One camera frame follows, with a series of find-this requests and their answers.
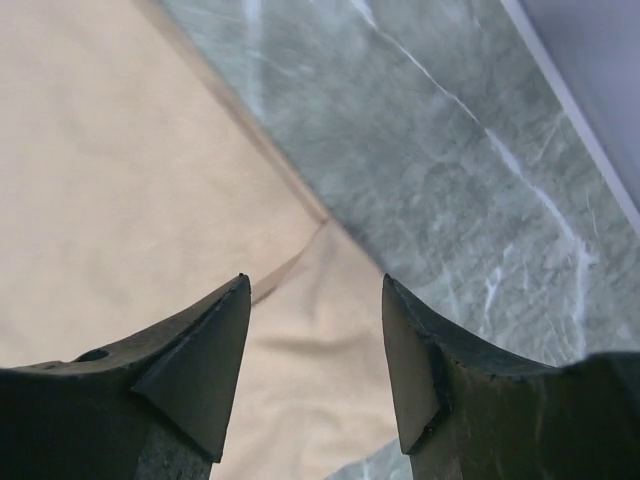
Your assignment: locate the beige t shirt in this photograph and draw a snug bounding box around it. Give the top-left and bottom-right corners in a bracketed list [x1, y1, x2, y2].
[1, 1, 410, 479]

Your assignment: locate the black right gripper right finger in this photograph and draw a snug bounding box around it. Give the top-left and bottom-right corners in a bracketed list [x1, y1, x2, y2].
[382, 276, 639, 479]

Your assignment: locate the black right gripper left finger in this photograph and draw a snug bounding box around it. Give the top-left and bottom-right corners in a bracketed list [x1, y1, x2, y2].
[1, 274, 251, 479]

